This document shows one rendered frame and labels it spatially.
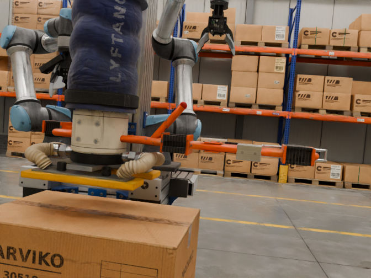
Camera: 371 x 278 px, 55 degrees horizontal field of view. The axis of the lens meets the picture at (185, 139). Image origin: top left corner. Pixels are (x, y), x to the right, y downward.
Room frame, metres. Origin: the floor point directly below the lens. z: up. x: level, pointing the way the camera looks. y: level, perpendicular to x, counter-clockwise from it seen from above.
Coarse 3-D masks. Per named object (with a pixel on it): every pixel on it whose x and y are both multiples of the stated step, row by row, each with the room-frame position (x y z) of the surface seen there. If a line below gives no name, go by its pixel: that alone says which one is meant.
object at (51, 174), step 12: (36, 168) 1.03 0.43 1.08; (48, 168) 1.05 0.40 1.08; (60, 168) 1.02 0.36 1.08; (108, 168) 1.00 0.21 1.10; (60, 180) 0.98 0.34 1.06; (72, 180) 0.98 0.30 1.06; (84, 180) 0.97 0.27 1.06; (96, 180) 0.96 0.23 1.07; (108, 180) 0.96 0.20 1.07; (120, 180) 0.97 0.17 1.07; (132, 180) 0.99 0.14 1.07
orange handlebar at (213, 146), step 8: (64, 136) 1.11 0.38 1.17; (128, 136) 1.07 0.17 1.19; (136, 136) 1.07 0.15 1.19; (144, 136) 1.11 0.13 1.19; (144, 144) 1.07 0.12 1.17; (152, 144) 1.06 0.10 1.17; (192, 144) 1.03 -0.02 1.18; (200, 144) 1.03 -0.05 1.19; (208, 144) 1.03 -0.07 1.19; (216, 144) 1.03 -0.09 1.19; (224, 144) 1.06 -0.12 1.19; (208, 152) 1.05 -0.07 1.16; (216, 152) 1.02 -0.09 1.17; (232, 152) 1.01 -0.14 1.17; (264, 152) 0.99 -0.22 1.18; (272, 152) 0.99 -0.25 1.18; (280, 152) 0.99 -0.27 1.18
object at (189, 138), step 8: (168, 136) 1.03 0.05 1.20; (176, 136) 1.02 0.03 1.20; (184, 136) 1.02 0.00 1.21; (192, 136) 1.08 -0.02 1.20; (160, 144) 1.04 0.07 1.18; (168, 144) 1.03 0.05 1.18; (176, 144) 1.03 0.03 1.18; (184, 144) 1.02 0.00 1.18; (160, 152) 1.04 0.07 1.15; (176, 152) 1.02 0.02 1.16; (184, 152) 1.02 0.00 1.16
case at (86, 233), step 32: (0, 224) 0.93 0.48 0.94; (32, 224) 0.93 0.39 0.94; (64, 224) 0.95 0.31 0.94; (96, 224) 0.97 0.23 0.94; (128, 224) 0.99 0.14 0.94; (160, 224) 1.01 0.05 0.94; (192, 224) 1.07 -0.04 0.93; (0, 256) 0.93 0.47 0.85; (32, 256) 0.91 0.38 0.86; (64, 256) 0.90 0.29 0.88; (96, 256) 0.88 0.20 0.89; (128, 256) 0.87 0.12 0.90; (160, 256) 0.85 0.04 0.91; (192, 256) 1.13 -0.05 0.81
